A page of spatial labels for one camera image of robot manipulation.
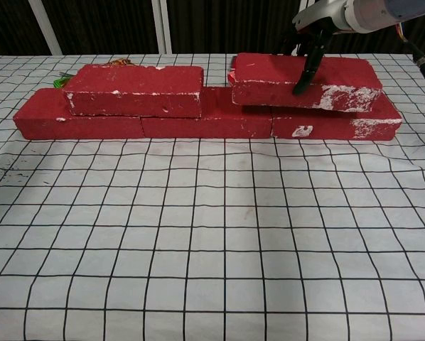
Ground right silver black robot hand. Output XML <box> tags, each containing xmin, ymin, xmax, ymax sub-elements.
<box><xmin>285</xmin><ymin>0</ymin><xmax>348</xmax><ymax>96</ymax></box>

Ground red brick white scuffed corner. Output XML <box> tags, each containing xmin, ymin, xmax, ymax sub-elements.
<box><xmin>227</xmin><ymin>53</ymin><xmax>384</xmax><ymax>114</ymax></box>

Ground red brick chipped white edges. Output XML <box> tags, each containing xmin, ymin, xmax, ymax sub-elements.
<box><xmin>63</xmin><ymin>64</ymin><xmax>205</xmax><ymax>119</ymax></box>

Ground red brick white notch mark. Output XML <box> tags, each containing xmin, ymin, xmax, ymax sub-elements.
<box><xmin>271</xmin><ymin>94</ymin><xmax>403</xmax><ymax>142</ymax></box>

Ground red foam brick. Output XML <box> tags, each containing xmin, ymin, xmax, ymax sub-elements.
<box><xmin>13</xmin><ymin>88</ymin><xmax>146</xmax><ymax>141</ymax></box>
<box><xmin>140</xmin><ymin>87</ymin><xmax>273</xmax><ymax>139</ymax></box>

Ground green orange snack packet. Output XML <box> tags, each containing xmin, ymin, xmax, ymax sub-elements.
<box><xmin>53</xmin><ymin>58</ymin><xmax>135</xmax><ymax>90</ymax></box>

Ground white black checkered tablecloth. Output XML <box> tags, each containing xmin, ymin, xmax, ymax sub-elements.
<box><xmin>0</xmin><ymin>53</ymin><xmax>425</xmax><ymax>341</ymax></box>

